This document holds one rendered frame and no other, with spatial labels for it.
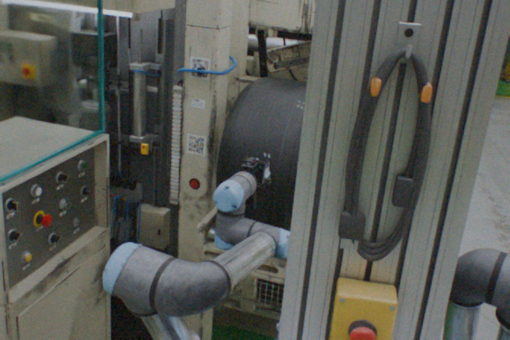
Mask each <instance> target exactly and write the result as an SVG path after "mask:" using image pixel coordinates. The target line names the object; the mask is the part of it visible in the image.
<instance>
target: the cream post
mask: <svg viewBox="0 0 510 340"><path fill-rule="evenodd" d="M231 11H232V0H187V6H186V27H185V50H184V69H190V61H191V56H193V57H198V58H208V59H210V60H209V70H210V71H226V70H228V60H229V48H230V35H231ZM227 85H228V73H227V74H223V75H217V74H209V79H208V80H205V79H200V78H195V77H190V72H184V92H183V114H182V135H181V177H180V201H179V220H178V259H181V260H185V261H188V262H193V263H199V262H200V250H199V248H196V231H197V225H198V224H199V223H200V222H201V221H202V220H203V218H204V217H205V216H206V215H207V214H208V213H210V212H211V210H212V209H214V208H215V207H216V204H215V201H214V193H215V191H216V172H217V164H218V157H219V149H220V145H221V141H222V135H223V131H224V128H225V110H226V97H227ZM193 99H200V100H205V104H204V108H200V107H195V106H192V100H193ZM187 134H196V135H200V137H205V138H206V150H205V156H203V155H199V154H195V153H187ZM192 180H197V181H198V184H199V185H198V187H197V188H193V187H192V186H191V182H192ZM183 318H184V321H185V322H186V324H187V327H188V328H189V329H191V330H194V331H195V332H196V333H197V335H198V336H199V338H200V340H211V332H212V320H213V309H212V308H211V309H208V310H206V311H203V312H201V313H199V314H196V315H193V316H184V317H183Z"/></svg>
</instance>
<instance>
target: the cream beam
mask: <svg viewBox="0 0 510 340"><path fill-rule="evenodd" d="M315 8H316V0H250V2H249V13H248V24H247V26H248V27H252V28H260V29H267V30H278V31H285V32H292V33H304V34H310V35H313V23H314V15H315Z"/></svg>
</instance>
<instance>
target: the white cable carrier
mask: <svg viewBox="0 0 510 340"><path fill-rule="evenodd" d="M174 90H182V91H184V84H182V85H181V84H179V85H175V86H174ZM173 97H174V99H173V105H175V106H174V107H173V109H174V111H173V122H174V123H173V124H172V126H174V127H173V128H172V130H173V131H172V133H173V136H172V139H173V140H172V142H173V144H172V146H173V147H172V150H173V151H172V171H171V173H172V174H171V177H172V178H171V181H172V182H171V188H172V189H171V198H175V199H180V177H181V135H182V114H183V94H181V93H175V94H174V96H173Z"/></svg>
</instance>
